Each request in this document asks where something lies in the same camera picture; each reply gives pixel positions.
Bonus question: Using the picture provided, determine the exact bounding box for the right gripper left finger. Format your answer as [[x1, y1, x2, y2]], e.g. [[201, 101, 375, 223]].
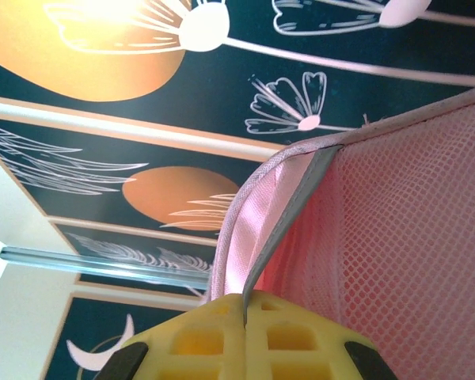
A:
[[101, 294, 247, 380]]

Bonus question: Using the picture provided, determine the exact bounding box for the aluminium corner post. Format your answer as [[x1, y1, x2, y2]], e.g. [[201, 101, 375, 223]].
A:
[[0, 245, 213, 292]]

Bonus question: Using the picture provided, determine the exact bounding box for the pink backpack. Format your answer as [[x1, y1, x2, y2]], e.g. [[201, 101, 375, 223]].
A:
[[203, 89, 475, 380]]

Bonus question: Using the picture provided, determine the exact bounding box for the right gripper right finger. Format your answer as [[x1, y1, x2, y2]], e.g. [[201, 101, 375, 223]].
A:
[[244, 290, 399, 380]]

